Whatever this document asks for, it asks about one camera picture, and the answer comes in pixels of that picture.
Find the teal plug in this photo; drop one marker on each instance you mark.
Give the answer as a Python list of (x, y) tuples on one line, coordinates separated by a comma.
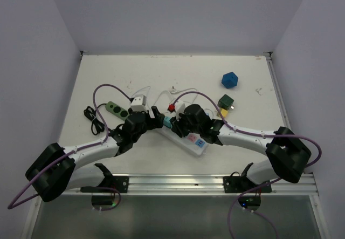
[(167, 122)]

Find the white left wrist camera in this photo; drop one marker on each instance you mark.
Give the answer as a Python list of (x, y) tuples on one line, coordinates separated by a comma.
[(139, 103)]

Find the white power strip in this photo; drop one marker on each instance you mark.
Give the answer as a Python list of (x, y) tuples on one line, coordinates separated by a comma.
[(192, 143)]

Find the yellow plug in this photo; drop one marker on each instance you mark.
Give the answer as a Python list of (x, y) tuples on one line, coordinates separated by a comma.
[(224, 112)]

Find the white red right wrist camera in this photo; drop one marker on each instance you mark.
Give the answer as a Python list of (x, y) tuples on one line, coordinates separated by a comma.
[(178, 107)]

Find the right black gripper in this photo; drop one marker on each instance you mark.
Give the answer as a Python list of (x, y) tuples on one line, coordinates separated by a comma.
[(177, 125)]

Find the aluminium front rail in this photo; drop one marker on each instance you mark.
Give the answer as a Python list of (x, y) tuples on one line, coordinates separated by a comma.
[(209, 184)]

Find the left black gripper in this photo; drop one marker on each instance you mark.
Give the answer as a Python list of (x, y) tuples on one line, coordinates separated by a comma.
[(154, 123)]

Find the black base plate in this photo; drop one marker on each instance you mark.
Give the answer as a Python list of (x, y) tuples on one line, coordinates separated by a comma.
[(119, 182), (234, 185)]

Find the aluminium right side rail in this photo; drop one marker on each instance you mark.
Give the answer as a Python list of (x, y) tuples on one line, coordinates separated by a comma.
[(277, 88)]

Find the dark green plug adapter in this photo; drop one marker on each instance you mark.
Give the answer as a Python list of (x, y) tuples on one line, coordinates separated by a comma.
[(226, 102)]

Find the aluminium rail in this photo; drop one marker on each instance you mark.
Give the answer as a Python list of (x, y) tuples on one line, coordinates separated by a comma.
[(209, 184), (277, 88)]

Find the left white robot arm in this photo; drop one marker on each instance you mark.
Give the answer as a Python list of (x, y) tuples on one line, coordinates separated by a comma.
[(51, 173)]

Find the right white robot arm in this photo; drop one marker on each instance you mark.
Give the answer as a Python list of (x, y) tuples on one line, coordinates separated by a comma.
[(220, 133)]

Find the green power strip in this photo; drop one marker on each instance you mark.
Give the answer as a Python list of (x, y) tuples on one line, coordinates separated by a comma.
[(117, 110)]

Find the blue plug adapter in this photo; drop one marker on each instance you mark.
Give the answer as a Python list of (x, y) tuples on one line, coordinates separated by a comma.
[(229, 80)]

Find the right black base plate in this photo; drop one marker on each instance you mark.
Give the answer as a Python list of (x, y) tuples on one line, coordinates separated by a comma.
[(234, 185)]

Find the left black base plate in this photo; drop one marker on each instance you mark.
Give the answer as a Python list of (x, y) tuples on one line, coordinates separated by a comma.
[(119, 182)]

